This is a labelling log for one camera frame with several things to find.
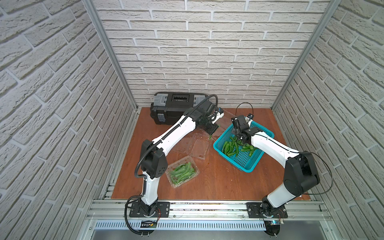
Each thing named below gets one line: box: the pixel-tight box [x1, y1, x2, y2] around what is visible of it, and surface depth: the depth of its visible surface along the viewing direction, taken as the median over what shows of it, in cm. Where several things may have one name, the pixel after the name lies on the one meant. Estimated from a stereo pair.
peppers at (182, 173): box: [170, 162, 196, 185], surface depth 85 cm
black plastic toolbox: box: [150, 92, 208, 125], surface depth 102 cm
